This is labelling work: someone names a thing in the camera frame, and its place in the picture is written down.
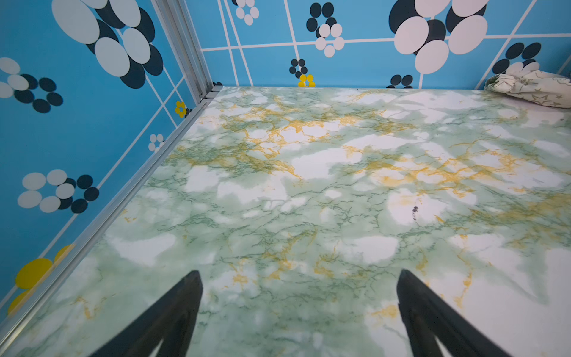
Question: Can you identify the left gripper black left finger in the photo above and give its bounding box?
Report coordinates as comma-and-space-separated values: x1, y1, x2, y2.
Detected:
92, 271, 203, 356

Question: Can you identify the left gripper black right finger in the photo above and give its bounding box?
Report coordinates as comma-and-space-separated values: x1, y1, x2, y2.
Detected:
396, 269, 508, 356

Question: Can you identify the star patterned cream cloth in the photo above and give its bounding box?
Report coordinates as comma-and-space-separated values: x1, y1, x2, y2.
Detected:
484, 70, 570, 109

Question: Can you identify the left aluminium corner post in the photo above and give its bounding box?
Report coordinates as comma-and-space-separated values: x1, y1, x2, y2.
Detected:
152, 0, 214, 105

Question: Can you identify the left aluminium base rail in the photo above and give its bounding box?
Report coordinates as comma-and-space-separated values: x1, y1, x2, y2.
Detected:
1, 86, 224, 353

